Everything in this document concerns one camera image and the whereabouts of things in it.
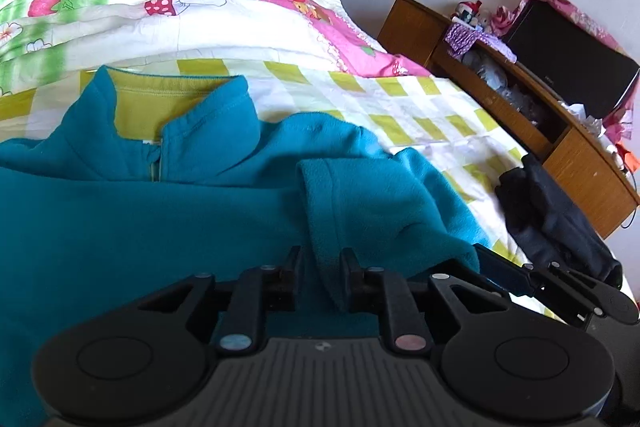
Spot pink printed quilt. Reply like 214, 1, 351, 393
0, 0, 433, 98

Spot folded black clothes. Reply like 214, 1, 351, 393
494, 152, 625, 290

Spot purple patterned cloth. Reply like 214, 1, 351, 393
445, 21, 518, 64

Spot red white toy figure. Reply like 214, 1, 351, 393
450, 0, 493, 32

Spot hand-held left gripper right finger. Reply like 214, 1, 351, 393
339, 248, 513, 354

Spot teal fleece jacket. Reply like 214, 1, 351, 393
0, 66, 493, 427

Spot wooden cabinet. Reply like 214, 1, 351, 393
377, 0, 640, 240

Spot clear plastic bags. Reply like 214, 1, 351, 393
462, 49, 551, 128

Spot crumpled white tissue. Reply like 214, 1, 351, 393
567, 103, 608, 138

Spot black television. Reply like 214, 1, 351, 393
500, 0, 640, 120

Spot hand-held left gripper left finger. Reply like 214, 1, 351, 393
135, 246, 304, 354

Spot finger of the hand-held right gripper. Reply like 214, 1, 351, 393
472, 243, 622, 326

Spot black cable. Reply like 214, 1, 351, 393
620, 172, 640, 230

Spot pink floral cloth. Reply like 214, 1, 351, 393
490, 0, 640, 142

